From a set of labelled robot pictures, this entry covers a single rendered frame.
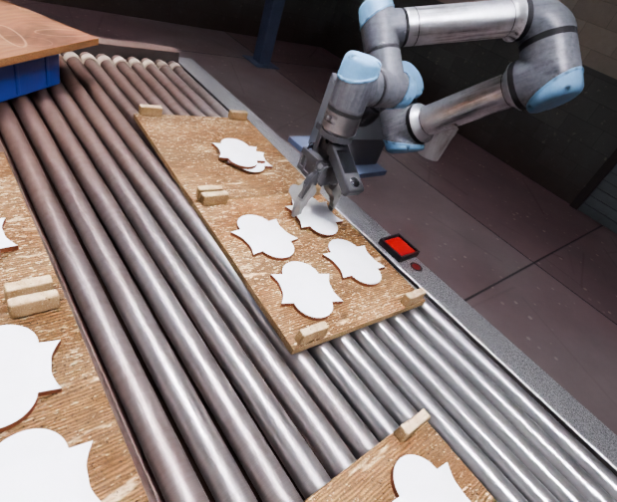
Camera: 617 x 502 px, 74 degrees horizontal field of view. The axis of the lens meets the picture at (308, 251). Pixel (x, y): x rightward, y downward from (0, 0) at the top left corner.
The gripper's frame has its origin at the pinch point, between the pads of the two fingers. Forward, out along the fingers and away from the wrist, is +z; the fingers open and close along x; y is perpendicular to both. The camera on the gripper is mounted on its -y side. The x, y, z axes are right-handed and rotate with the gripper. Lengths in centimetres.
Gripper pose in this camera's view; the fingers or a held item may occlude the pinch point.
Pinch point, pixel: (314, 213)
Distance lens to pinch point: 97.9
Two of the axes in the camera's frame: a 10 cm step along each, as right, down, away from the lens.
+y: -5.5, -6.3, 5.5
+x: -7.8, 1.6, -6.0
